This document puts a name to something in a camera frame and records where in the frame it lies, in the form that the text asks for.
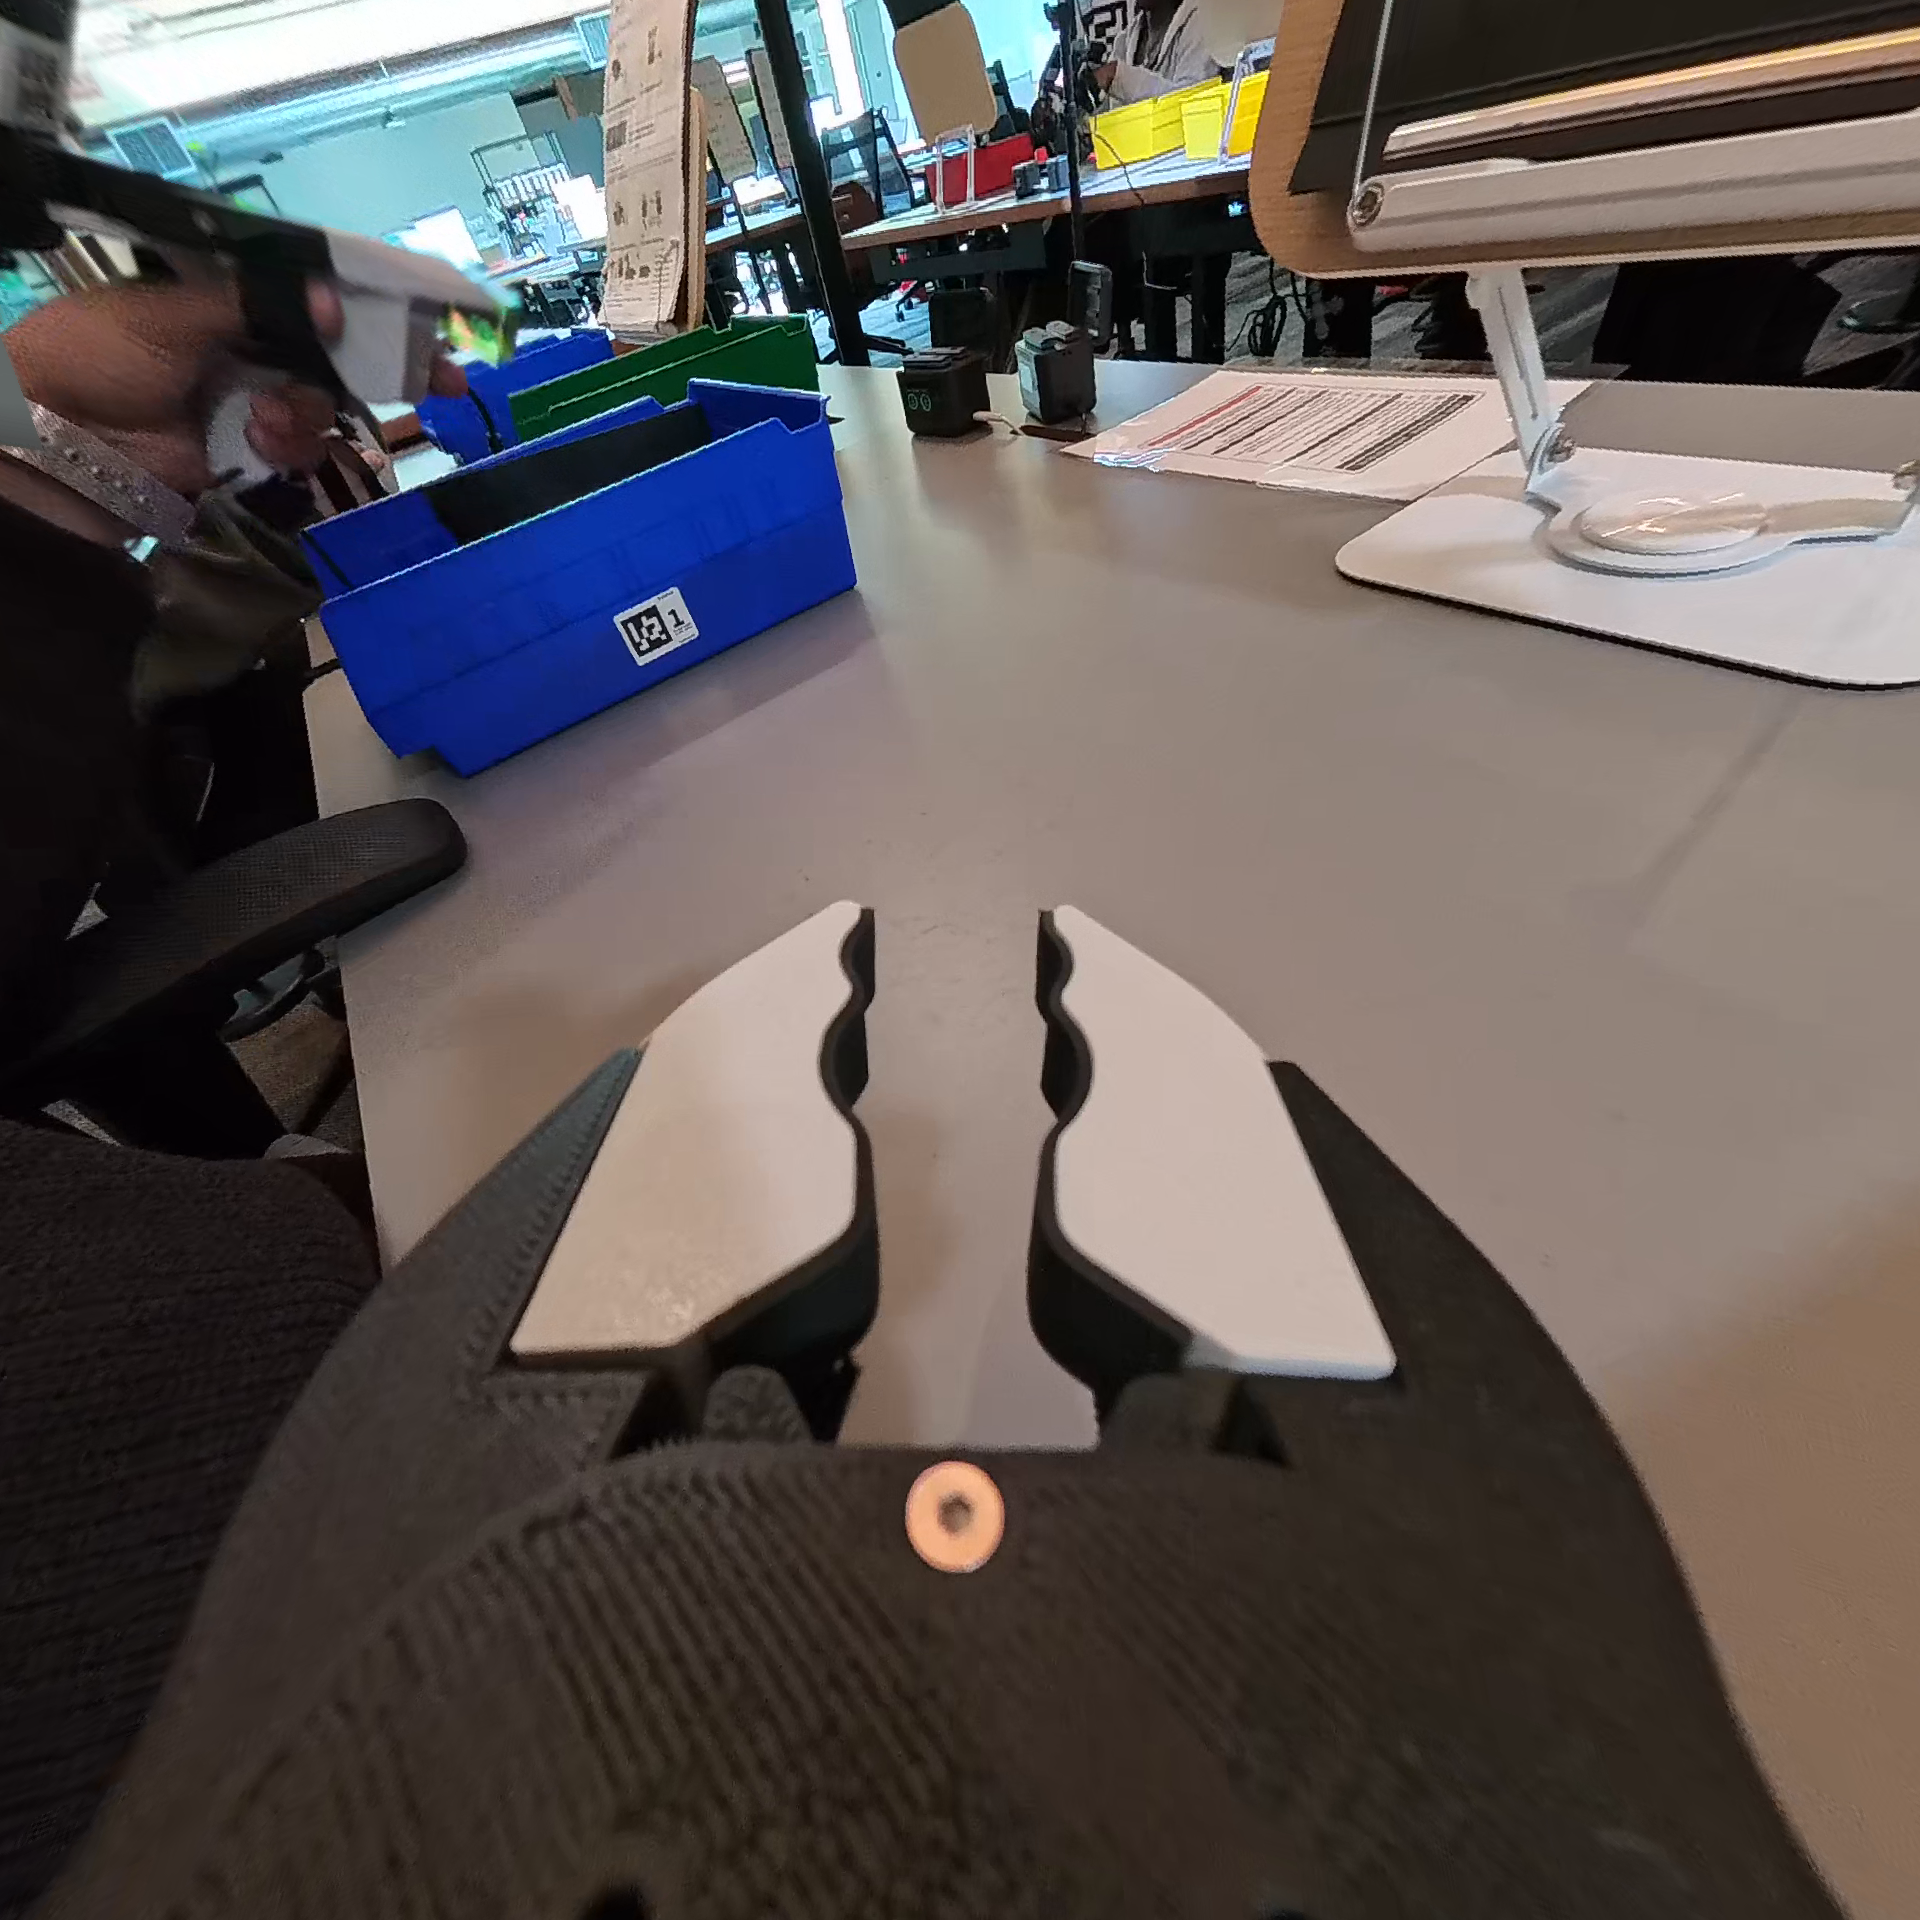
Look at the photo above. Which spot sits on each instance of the black foam sheet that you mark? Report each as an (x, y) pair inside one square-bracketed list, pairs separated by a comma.
[(570, 464)]

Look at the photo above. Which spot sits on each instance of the black battery charger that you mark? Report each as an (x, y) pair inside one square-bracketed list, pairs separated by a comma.
[(943, 394)]

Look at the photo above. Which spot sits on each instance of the printed paper sheet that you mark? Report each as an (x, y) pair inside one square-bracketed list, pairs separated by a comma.
[(1320, 428)]

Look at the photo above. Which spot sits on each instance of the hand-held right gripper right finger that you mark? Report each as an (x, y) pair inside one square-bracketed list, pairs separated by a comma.
[(1200, 1185)]

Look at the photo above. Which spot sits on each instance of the person's dark knit sweater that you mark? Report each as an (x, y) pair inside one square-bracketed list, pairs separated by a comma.
[(149, 1424)]

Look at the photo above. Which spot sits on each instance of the green storage bin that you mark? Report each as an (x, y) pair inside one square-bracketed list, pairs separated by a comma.
[(675, 368)]

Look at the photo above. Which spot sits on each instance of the grey battery charger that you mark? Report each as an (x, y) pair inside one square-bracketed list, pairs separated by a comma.
[(1058, 374)]

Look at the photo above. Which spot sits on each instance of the plain blue storage bin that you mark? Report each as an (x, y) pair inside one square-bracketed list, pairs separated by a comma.
[(523, 376)]

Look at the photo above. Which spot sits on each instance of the red box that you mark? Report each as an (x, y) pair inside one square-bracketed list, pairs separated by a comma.
[(973, 173)]

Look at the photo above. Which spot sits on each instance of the monitor with wooden back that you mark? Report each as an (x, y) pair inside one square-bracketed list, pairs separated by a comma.
[(1576, 90)]

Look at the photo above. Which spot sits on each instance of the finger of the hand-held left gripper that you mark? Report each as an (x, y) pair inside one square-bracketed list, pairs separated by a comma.
[(386, 349), (412, 278)]

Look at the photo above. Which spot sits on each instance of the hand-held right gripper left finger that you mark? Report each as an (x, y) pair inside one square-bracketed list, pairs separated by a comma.
[(704, 1185)]

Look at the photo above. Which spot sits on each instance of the black office chair armrest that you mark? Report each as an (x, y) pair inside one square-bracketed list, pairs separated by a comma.
[(271, 901)]

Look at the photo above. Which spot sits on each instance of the green transparent cube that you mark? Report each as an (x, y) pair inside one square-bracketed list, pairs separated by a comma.
[(482, 332)]

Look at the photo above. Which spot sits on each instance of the white monitor stand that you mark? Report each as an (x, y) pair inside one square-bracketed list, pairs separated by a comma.
[(1651, 585)]

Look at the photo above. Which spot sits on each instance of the black pole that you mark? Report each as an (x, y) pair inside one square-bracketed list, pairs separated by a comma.
[(810, 181)]

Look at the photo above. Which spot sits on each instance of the blue storage bin with label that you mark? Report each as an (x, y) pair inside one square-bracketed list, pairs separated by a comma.
[(586, 599)]

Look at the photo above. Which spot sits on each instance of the row of yellow bins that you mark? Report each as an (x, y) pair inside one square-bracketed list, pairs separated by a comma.
[(1154, 128)]

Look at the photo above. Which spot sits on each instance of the printed cardboard sign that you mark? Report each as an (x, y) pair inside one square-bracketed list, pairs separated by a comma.
[(647, 166)]

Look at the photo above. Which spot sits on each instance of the person's left hand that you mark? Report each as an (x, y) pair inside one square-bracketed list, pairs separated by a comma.
[(119, 368)]

